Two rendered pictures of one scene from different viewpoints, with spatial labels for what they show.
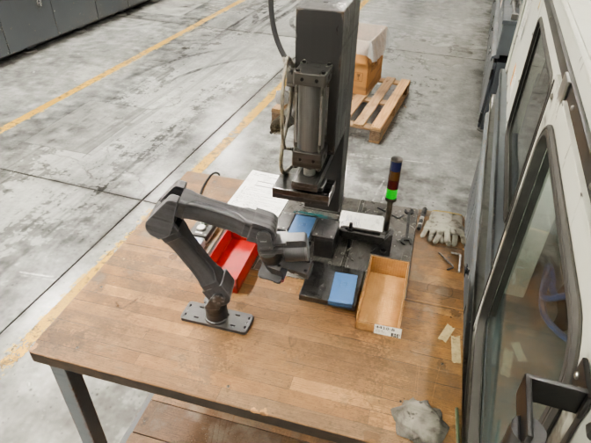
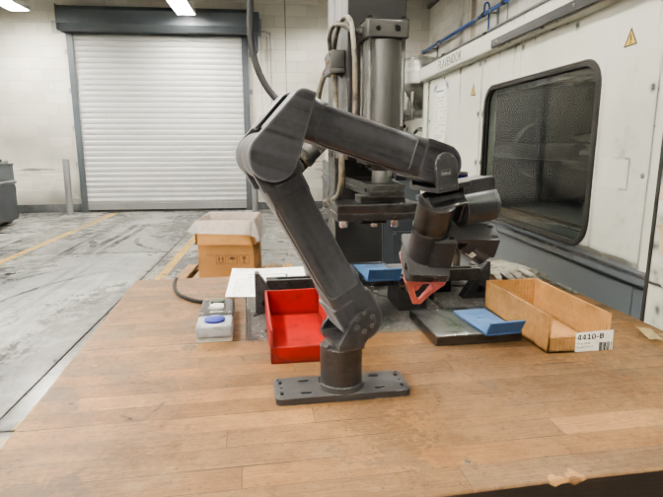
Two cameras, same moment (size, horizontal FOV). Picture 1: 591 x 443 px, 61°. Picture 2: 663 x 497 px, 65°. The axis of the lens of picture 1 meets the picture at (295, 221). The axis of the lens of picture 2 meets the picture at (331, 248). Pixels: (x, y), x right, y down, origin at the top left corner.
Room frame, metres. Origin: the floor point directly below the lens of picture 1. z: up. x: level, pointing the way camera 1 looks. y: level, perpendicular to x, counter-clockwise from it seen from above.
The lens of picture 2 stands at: (0.33, 0.53, 1.27)
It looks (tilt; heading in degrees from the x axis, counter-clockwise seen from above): 11 degrees down; 336
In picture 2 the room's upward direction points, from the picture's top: straight up
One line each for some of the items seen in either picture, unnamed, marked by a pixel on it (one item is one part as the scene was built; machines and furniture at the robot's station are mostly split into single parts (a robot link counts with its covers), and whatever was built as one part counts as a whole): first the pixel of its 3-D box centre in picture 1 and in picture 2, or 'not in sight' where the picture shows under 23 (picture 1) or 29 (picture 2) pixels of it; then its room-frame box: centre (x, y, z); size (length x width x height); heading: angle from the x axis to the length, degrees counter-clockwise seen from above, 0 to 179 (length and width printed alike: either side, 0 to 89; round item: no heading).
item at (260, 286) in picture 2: not in sight; (269, 291); (1.40, 0.20, 0.95); 0.06 x 0.03 x 0.09; 75
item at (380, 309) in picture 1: (384, 294); (543, 313); (1.07, -0.27, 0.93); 0.25 x 0.13 x 0.08; 165
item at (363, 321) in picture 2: (217, 291); (345, 322); (0.99, 0.21, 1.00); 0.09 x 0.06 x 0.06; 176
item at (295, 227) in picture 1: (300, 226); (376, 266); (1.31, -0.02, 1.00); 0.15 x 0.07 x 0.03; 165
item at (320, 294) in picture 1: (331, 285); (462, 323); (1.13, -0.12, 0.91); 0.17 x 0.16 x 0.02; 75
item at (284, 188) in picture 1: (310, 149); (366, 162); (1.41, -0.04, 1.22); 0.26 x 0.18 x 0.30; 165
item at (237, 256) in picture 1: (233, 257); (298, 320); (1.23, 0.20, 0.93); 0.25 x 0.12 x 0.06; 165
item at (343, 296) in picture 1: (343, 287); (486, 316); (1.09, -0.15, 0.93); 0.15 x 0.07 x 0.03; 168
